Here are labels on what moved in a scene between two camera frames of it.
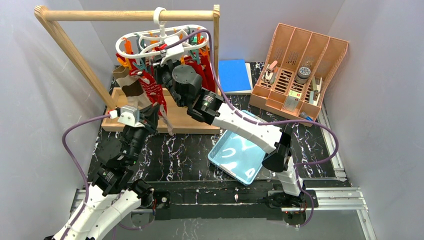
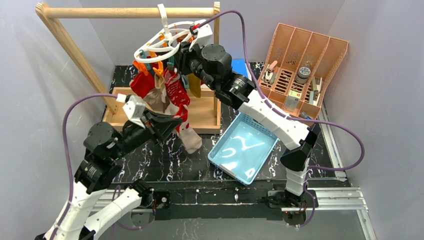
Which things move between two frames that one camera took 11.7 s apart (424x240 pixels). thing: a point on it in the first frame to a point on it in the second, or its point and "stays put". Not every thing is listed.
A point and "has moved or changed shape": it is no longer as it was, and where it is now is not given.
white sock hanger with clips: (171, 43) has moved or changed shape
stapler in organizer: (269, 73) stays put
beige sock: (163, 117) has moved or changed shape
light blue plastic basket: (239, 157) stays put
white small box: (292, 101) stays put
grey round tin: (303, 75) stays put
